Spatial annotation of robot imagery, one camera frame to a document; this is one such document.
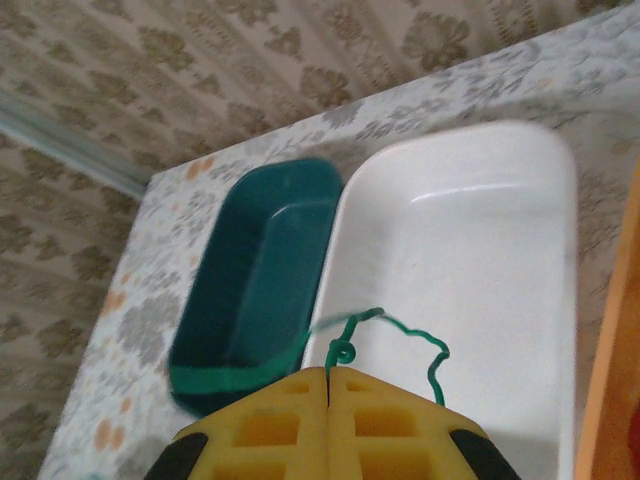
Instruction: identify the orange plastic tray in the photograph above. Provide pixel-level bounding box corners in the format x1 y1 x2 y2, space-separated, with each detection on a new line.
573 158 640 480

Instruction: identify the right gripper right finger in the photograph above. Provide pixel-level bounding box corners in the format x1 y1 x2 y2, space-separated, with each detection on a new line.
327 367 522 480

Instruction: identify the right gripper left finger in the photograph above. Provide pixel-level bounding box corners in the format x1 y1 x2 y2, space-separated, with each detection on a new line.
148 367 332 480

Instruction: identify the teal plastic tray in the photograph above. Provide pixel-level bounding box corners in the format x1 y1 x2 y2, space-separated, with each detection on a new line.
166 157 347 419

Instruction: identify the aluminium corner post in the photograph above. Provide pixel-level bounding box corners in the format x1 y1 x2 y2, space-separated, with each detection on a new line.
0 103 147 197

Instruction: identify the floral tablecloth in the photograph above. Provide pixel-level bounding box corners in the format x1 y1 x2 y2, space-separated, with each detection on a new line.
37 4 640 480

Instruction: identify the white plastic tray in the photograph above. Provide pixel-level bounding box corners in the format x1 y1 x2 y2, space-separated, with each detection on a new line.
301 119 580 480

